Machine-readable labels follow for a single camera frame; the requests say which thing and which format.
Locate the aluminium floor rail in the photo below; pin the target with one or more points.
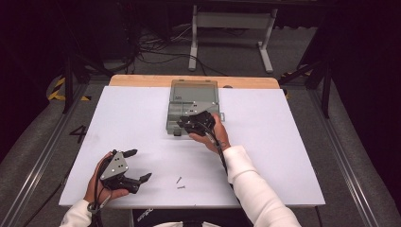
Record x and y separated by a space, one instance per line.
346 164
41 157

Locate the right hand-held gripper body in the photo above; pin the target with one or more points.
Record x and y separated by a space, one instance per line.
201 118

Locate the white board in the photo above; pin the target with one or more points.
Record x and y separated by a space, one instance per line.
151 126

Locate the black tripod stand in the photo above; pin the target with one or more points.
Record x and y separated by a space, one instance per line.
326 85
68 82

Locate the person's left hand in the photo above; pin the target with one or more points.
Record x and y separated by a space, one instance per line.
94 189

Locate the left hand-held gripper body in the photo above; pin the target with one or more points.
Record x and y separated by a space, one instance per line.
117 167

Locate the person's right hand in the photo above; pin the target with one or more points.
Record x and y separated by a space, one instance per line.
217 134

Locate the grey plastic compartment box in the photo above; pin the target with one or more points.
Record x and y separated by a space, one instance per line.
189 94

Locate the small metal screw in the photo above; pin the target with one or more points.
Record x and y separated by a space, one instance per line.
181 187
178 180

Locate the white metal stand frame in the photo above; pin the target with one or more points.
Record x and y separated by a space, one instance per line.
231 20

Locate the person's dark clothing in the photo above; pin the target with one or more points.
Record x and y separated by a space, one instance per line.
189 217

